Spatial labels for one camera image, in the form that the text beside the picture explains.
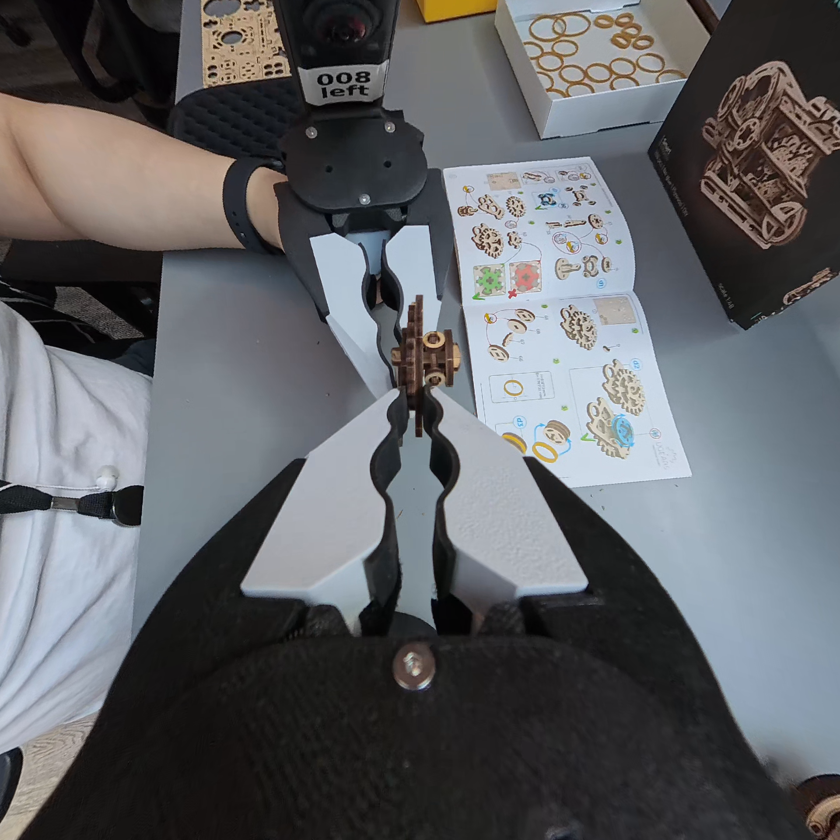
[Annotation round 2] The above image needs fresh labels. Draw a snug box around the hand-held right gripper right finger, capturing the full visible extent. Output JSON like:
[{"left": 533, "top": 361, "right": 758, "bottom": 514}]
[{"left": 423, "top": 387, "right": 589, "bottom": 636}]

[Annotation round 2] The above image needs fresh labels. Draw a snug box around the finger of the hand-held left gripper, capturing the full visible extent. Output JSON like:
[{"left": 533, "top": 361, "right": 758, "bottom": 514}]
[
  {"left": 381, "top": 224, "right": 442, "bottom": 329},
  {"left": 308, "top": 231, "right": 406, "bottom": 400}
]

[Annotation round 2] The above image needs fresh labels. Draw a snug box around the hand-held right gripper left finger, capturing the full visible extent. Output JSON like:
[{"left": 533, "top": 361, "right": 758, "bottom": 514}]
[{"left": 240, "top": 387, "right": 404, "bottom": 637}]

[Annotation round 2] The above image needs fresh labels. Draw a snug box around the wooden gear assembly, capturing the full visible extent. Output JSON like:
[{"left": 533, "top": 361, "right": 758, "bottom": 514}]
[{"left": 390, "top": 295, "right": 463, "bottom": 437}]

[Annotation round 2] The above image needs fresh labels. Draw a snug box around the person's left forearm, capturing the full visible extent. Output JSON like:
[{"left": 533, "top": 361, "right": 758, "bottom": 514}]
[{"left": 0, "top": 92, "right": 227, "bottom": 253}]

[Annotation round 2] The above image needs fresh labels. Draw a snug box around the laser-cut wooden parts sheet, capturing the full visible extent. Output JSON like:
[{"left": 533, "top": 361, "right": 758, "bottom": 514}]
[{"left": 197, "top": 0, "right": 293, "bottom": 89}]

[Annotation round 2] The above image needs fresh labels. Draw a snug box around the black model kit box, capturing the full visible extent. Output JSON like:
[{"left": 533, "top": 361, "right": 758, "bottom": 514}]
[{"left": 646, "top": 0, "right": 840, "bottom": 331}]

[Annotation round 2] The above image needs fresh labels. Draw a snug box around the person's left hand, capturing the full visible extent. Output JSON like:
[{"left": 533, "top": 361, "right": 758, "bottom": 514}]
[{"left": 248, "top": 165, "right": 284, "bottom": 245}]

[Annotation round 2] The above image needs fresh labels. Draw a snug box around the black wristband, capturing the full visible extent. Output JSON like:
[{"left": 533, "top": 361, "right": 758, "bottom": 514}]
[{"left": 222, "top": 156, "right": 286, "bottom": 256}]

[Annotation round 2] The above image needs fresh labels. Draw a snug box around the black padded wrist rest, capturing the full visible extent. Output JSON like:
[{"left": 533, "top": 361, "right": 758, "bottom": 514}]
[{"left": 167, "top": 82, "right": 309, "bottom": 161}]

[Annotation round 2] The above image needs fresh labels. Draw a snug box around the illustrated instruction booklet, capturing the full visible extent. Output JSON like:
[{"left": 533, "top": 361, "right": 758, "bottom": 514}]
[{"left": 443, "top": 156, "right": 693, "bottom": 490}]

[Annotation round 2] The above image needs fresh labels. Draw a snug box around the yellow plastic bin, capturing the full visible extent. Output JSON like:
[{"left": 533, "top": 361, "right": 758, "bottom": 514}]
[{"left": 415, "top": 0, "right": 500, "bottom": 24}]

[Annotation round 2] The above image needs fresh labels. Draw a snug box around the white cardboard tray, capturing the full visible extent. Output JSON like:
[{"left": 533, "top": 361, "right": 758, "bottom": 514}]
[{"left": 493, "top": 0, "right": 713, "bottom": 140}]

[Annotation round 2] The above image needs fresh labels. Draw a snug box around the black office chair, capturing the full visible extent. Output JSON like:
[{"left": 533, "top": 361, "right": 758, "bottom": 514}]
[{"left": 0, "top": 0, "right": 181, "bottom": 109}]

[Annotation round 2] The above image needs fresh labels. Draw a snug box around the pile of tan rubber rings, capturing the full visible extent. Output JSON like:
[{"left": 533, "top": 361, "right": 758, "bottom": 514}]
[{"left": 528, "top": 10, "right": 686, "bottom": 99}]

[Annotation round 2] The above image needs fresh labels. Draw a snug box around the white shirt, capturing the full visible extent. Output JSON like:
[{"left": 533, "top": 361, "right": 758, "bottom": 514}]
[{"left": 0, "top": 298, "right": 155, "bottom": 756}]

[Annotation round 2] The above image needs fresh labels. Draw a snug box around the dark wooden wheel part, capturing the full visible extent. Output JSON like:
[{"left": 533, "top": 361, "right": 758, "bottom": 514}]
[{"left": 794, "top": 773, "right": 840, "bottom": 840}]

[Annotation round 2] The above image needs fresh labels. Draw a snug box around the thin white cable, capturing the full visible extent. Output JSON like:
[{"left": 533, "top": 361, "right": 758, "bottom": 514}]
[{"left": 49, "top": 465, "right": 121, "bottom": 493}]

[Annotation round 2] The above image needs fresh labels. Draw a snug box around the black strap with clip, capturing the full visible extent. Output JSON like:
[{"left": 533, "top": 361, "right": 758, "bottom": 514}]
[{"left": 0, "top": 479, "right": 145, "bottom": 529}]

